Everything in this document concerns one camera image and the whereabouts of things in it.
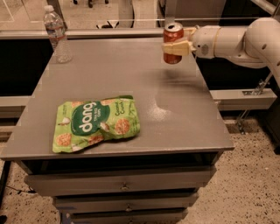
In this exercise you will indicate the clear plastic water bottle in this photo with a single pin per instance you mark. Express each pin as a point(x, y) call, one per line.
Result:
point(56, 31)

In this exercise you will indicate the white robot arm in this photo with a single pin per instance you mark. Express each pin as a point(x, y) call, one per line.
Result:
point(254, 46)

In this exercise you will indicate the grey drawer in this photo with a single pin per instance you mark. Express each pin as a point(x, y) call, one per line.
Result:
point(134, 217)
point(126, 203)
point(124, 181)

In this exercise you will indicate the green dang chips bag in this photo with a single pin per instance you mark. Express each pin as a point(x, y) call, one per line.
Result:
point(80, 124)

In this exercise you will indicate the red coca-cola can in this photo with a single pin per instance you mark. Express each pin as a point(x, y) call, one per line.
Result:
point(172, 32)

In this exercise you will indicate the grey metal railing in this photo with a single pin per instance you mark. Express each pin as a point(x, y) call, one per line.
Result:
point(108, 33)

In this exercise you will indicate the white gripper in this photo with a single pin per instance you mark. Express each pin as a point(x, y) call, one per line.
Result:
point(203, 40)

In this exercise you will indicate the top grey drawer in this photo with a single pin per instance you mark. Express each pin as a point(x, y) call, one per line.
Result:
point(124, 181)

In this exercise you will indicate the grey drawer cabinet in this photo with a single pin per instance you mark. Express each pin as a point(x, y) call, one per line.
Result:
point(180, 126)

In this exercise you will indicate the bottom grey drawer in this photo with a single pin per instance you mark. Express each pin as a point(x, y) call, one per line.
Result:
point(134, 217)

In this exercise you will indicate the middle grey drawer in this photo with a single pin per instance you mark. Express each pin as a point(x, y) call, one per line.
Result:
point(126, 203)

